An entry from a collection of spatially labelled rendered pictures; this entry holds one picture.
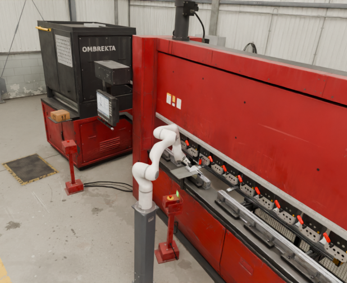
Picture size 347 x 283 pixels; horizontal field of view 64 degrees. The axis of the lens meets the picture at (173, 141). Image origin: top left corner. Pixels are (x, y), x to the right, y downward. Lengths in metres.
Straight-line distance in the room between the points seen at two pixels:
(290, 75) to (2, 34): 7.91
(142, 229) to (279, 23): 5.53
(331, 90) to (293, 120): 0.33
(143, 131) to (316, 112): 2.23
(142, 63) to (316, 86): 2.01
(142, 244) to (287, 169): 1.43
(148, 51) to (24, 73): 6.30
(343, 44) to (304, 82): 4.48
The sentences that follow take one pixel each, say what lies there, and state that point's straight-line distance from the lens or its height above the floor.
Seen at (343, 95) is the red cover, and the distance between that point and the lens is 1.90.
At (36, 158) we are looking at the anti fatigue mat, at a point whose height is 0.01.
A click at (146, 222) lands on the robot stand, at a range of 2.54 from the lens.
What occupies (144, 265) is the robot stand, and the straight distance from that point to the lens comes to 2.93.
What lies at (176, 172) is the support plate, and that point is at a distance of 3.05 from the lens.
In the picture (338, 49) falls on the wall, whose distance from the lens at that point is 6.48.
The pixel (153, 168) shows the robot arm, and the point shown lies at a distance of 2.27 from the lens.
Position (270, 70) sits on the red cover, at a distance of 2.16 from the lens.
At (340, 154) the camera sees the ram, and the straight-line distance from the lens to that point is 1.98.
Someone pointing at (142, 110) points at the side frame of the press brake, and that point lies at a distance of 3.50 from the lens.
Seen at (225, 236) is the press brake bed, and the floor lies 0.68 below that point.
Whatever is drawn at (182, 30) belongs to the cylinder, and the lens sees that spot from 3.19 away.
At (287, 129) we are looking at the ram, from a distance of 2.14.
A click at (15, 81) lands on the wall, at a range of 9.23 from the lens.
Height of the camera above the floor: 2.60
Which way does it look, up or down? 25 degrees down
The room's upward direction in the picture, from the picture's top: 4 degrees clockwise
